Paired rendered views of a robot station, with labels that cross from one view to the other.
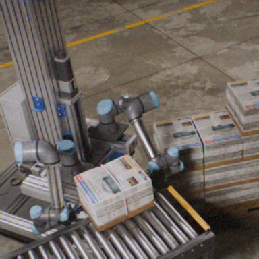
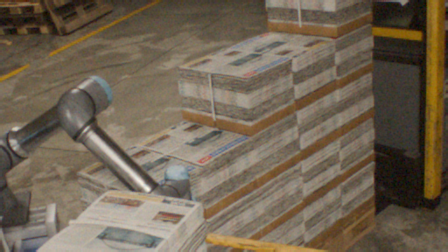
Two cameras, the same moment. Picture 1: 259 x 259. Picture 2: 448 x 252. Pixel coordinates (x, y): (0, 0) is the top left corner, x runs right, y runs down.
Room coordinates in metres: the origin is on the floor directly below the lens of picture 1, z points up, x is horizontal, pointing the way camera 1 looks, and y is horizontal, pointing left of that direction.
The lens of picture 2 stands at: (0.77, 0.91, 1.86)
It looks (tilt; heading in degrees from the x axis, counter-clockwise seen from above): 22 degrees down; 328
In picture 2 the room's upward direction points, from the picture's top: 8 degrees counter-clockwise
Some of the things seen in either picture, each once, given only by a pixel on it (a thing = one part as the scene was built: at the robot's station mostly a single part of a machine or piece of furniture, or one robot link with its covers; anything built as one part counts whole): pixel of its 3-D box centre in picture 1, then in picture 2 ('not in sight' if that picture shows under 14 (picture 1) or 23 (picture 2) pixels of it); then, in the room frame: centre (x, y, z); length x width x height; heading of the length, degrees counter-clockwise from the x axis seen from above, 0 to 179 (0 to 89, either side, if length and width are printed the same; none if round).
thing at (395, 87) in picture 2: not in sight; (406, 105); (3.04, -2.10, 0.40); 0.69 x 0.55 x 0.80; 9
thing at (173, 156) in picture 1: (171, 157); (176, 186); (2.38, -0.09, 0.90); 0.11 x 0.08 x 0.11; 121
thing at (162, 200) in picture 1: (175, 216); not in sight; (1.98, -0.08, 0.77); 0.47 x 0.05 x 0.05; 28
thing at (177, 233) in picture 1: (166, 220); not in sight; (1.95, -0.02, 0.77); 0.47 x 0.05 x 0.05; 28
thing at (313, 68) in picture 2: not in sight; (281, 69); (2.87, -1.01, 0.95); 0.38 x 0.29 x 0.23; 9
